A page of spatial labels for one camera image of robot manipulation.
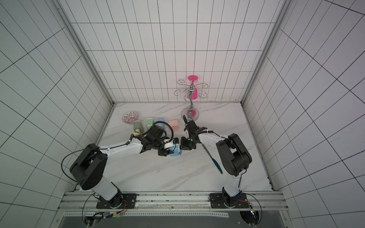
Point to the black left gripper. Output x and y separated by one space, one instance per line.
164 152

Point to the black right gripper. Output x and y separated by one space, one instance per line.
189 130

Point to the light green pencil sharpener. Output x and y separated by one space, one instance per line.
149 122

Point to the pink pencil sharpener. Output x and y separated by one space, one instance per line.
174 124

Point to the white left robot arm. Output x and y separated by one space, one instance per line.
88 169

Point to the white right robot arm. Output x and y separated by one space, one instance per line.
234 156

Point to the chrome jewelry stand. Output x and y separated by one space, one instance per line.
190 112

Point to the patterned ceramic bowl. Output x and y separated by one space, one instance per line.
130 117

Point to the pink wine glass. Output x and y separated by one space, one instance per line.
193 94

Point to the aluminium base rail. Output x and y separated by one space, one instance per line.
202 201

